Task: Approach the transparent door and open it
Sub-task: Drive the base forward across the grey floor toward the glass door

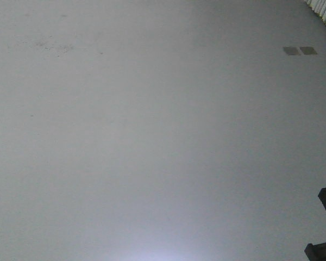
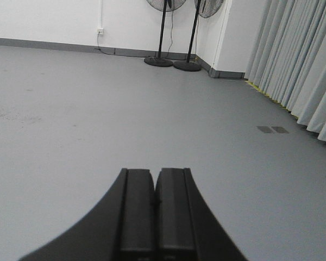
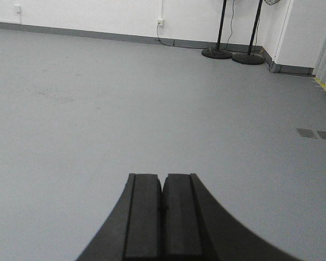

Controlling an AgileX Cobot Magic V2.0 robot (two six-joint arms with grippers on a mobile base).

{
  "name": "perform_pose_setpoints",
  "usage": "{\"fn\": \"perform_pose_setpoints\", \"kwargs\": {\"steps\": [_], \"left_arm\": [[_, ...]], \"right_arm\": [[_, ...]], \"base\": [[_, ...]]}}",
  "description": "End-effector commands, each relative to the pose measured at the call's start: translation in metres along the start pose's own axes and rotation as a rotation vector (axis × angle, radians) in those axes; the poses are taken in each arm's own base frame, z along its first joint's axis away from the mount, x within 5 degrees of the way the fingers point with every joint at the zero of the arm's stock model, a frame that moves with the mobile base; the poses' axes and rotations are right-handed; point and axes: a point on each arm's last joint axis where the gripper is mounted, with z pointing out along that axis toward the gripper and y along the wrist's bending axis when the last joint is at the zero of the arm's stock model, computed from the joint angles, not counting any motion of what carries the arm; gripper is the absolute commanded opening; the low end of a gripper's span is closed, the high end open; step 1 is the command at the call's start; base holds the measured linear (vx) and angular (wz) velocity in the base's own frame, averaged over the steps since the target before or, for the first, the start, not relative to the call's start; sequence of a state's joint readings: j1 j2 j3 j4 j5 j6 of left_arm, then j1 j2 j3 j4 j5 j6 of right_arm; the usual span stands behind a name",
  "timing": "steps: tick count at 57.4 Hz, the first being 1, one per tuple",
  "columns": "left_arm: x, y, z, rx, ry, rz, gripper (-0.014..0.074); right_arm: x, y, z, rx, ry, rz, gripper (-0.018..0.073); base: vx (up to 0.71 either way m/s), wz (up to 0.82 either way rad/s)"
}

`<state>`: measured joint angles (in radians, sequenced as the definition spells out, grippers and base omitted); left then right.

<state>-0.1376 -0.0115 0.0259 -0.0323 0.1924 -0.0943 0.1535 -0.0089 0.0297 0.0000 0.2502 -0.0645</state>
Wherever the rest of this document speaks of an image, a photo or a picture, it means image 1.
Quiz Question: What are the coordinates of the grey floor outlet plate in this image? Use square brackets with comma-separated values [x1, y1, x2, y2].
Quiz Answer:
[299, 46, 317, 55]
[283, 46, 302, 56]

